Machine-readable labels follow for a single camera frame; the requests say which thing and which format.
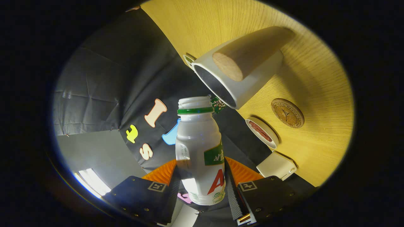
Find red meat slices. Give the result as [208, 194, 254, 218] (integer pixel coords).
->
[248, 120, 273, 142]

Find round beige plate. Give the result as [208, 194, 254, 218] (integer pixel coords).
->
[246, 117, 280, 149]

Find wooden table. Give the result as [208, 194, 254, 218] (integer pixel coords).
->
[140, 0, 354, 187]

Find cream toaster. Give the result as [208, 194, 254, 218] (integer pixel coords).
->
[256, 151, 298, 181]

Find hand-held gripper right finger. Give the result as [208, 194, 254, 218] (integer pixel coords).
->
[224, 157, 307, 226]

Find black backdrop cloth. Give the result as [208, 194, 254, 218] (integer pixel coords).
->
[52, 8, 316, 227]

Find round cork coaster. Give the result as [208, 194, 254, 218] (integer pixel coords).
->
[271, 98, 305, 129]

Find white cup with wooden handle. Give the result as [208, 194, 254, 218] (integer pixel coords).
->
[191, 26, 295, 110]

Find white divided tray of beans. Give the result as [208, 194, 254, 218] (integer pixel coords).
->
[183, 53, 197, 70]

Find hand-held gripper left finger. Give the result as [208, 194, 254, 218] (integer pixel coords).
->
[102, 159, 181, 225]

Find clear plastic water bottle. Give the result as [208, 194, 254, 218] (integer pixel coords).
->
[207, 95, 226, 114]

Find white juice bottle green collar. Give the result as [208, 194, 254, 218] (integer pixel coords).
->
[175, 96, 226, 206]

